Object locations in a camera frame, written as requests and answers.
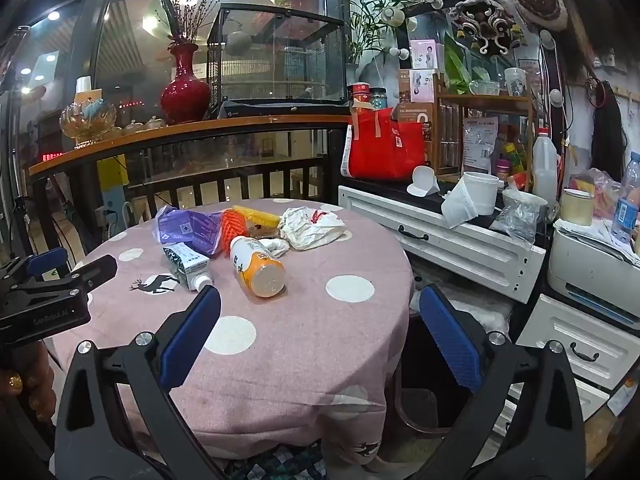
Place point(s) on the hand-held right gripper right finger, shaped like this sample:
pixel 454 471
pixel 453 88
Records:
pixel 450 340

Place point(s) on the white dome lid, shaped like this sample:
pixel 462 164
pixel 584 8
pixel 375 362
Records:
pixel 423 180

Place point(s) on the orange mesh net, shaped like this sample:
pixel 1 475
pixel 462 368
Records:
pixel 232 230

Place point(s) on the black hanging wig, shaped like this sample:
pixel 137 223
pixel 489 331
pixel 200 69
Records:
pixel 607 135

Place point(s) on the dried branch bouquet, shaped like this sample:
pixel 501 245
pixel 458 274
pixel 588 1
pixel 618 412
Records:
pixel 190 12

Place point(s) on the pink plastic bag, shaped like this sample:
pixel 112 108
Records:
pixel 600 190

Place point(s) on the white pink product box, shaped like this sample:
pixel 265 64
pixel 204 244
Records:
pixel 421 85

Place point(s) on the beige tape roll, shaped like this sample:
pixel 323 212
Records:
pixel 576 207

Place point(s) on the brown snack wrapper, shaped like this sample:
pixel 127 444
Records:
pixel 262 231

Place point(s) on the wooden ledge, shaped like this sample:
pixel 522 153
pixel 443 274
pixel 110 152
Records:
pixel 175 132

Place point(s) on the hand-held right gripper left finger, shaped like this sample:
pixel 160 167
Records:
pixel 192 335

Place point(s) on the white printer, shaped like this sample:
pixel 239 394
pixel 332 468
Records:
pixel 590 270

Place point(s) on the vanity mirror with bulbs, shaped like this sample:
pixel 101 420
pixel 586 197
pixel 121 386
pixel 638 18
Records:
pixel 435 30

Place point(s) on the small lidded teacup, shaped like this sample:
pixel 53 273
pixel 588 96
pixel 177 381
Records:
pixel 133 126
pixel 155 123

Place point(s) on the golden lotus ornament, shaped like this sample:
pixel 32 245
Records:
pixel 89 122

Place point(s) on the brown cardboard box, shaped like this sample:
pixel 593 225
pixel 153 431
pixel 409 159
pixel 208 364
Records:
pixel 422 130

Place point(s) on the person's left hand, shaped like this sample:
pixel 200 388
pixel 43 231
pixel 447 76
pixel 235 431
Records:
pixel 30 385

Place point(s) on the water bottle blue label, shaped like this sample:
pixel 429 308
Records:
pixel 627 205

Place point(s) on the green leaf bundle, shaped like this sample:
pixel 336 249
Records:
pixel 457 65

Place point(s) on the toilet paper roll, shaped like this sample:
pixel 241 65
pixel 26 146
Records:
pixel 472 197

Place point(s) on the pink small jar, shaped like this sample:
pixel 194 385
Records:
pixel 502 170

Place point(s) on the white paper cup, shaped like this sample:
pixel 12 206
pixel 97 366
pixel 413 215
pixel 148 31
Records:
pixel 83 85

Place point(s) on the green white tube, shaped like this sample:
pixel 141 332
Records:
pixel 185 262

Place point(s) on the glass terrarium cage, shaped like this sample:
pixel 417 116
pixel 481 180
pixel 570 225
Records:
pixel 280 60

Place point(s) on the glass bowl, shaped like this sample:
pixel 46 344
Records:
pixel 484 88

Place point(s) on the green plaid cloth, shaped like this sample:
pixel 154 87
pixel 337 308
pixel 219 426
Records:
pixel 275 467

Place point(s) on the red tote bag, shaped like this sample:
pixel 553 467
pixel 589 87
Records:
pixel 382 152

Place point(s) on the purple snack packet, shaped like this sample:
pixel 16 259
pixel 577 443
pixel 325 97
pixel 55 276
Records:
pixel 190 230

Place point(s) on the orange drink bottle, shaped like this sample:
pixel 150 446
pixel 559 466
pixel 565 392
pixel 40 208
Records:
pixel 257 270

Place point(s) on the black round bin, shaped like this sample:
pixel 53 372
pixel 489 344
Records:
pixel 415 360

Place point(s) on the white cloth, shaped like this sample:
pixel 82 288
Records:
pixel 275 247

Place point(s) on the wooden shelf rack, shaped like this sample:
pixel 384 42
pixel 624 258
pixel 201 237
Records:
pixel 450 130

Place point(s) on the black slatted railing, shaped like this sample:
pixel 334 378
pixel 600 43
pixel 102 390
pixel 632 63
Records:
pixel 225 182

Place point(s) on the orange cardboard box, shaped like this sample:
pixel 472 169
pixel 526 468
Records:
pixel 90 96

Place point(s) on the red ceramic vase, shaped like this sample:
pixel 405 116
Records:
pixel 185 92

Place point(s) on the white low drawer unit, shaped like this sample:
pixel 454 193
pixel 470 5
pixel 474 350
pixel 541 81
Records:
pixel 580 340

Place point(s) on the white plastic jug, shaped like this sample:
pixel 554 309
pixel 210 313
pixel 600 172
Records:
pixel 544 167

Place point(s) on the ornate white black headdress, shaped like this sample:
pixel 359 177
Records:
pixel 487 25

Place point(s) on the yellow plastic wrapper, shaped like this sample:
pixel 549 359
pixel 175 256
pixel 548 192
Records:
pixel 257 215

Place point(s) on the pink polka dot tablecloth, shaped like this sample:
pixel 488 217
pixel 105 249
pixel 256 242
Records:
pixel 300 350

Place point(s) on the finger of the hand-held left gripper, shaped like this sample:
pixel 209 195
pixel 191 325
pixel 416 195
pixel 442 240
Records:
pixel 97 271
pixel 47 263

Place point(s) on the yellow board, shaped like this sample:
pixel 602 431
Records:
pixel 112 172

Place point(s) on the yellow green bottle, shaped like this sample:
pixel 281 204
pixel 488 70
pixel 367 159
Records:
pixel 512 156

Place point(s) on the white drawer cabinet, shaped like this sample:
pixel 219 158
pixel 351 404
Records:
pixel 450 247

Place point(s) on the brown hair extensions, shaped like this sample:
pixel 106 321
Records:
pixel 582 35

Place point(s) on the white plastic bag red print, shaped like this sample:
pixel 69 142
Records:
pixel 312 230

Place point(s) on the clear plastic bag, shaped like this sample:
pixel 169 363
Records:
pixel 520 217

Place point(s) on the red canister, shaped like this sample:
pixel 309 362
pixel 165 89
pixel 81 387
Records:
pixel 360 95

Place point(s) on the white labelled pouch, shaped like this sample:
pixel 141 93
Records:
pixel 480 145

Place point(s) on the green bamboo plant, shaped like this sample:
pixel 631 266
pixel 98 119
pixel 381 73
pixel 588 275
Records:
pixel 370 15

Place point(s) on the printed glass mug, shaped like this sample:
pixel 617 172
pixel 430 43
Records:
pixel 514 81

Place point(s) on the dark lid glass jar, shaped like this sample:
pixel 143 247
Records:
pixel 378 98

